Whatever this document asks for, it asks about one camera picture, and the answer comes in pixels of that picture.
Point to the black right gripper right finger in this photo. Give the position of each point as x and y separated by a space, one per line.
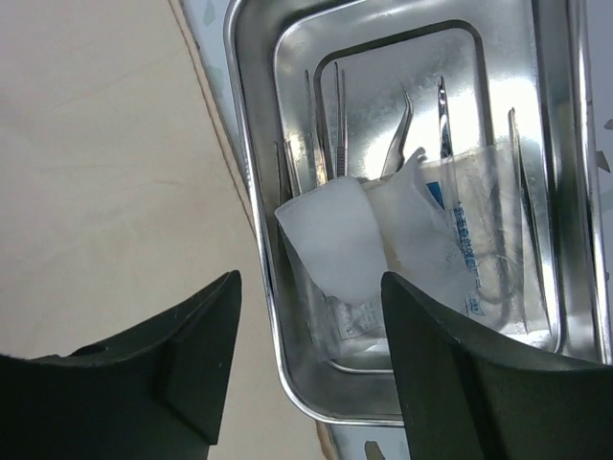
468 392

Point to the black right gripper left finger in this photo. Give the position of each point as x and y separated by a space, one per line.
154 391

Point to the beige cloth mat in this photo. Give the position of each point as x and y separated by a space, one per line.
118 200

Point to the curved steel tweezers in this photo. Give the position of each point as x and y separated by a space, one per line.
394 159

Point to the stainless steel tray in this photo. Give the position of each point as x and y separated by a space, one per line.
318 95

